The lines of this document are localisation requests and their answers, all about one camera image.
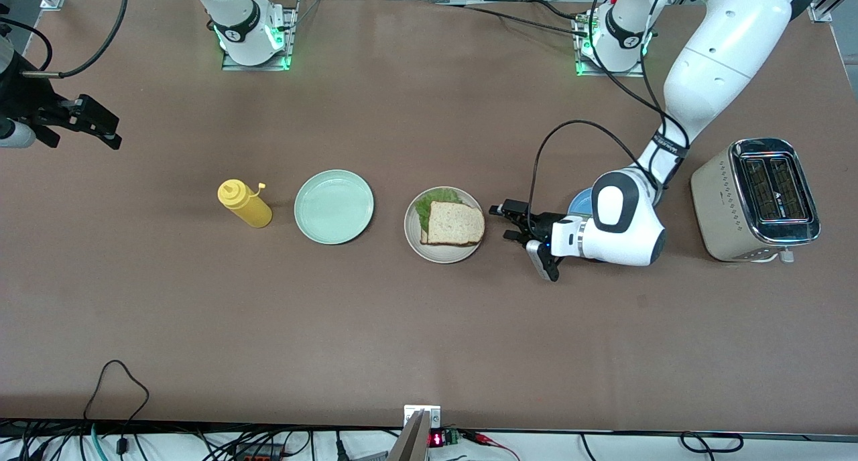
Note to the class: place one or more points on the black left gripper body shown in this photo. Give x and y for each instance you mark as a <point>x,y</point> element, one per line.
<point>540,224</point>

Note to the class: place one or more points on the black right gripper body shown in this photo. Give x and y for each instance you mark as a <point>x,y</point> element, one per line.
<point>27,94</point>

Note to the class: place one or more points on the toasted bread slice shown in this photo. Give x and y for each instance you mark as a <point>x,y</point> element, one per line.
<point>456,223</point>
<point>423,236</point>

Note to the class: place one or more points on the green lettuce leaf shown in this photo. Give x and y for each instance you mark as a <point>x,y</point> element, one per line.
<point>422,210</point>

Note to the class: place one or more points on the yellow squeeze bottle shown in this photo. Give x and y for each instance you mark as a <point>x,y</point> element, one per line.
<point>251,210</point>

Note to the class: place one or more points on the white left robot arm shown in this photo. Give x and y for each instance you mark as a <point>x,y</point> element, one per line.
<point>724,45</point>

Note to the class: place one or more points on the blue plate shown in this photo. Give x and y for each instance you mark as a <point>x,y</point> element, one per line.
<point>580,203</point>

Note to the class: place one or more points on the beige plate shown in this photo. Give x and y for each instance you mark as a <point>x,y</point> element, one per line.
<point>442,254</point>

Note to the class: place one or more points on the light green plate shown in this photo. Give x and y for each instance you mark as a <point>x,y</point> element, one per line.
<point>334,206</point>

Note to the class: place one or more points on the beige chrome toaster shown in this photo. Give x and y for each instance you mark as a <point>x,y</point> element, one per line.
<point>714,206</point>

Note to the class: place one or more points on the red clip lead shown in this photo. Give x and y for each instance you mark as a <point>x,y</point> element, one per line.
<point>479,437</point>

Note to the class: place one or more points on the red digit display module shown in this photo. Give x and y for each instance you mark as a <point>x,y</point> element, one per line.
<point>437,439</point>

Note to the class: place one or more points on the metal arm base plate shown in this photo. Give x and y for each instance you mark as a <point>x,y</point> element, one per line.
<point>255,68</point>
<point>603,74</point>

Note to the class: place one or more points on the white mounting bracket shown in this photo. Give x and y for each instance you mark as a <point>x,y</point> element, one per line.
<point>410,413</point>

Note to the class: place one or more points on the grey metal mount bar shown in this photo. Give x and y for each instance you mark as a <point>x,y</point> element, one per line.
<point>412,444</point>

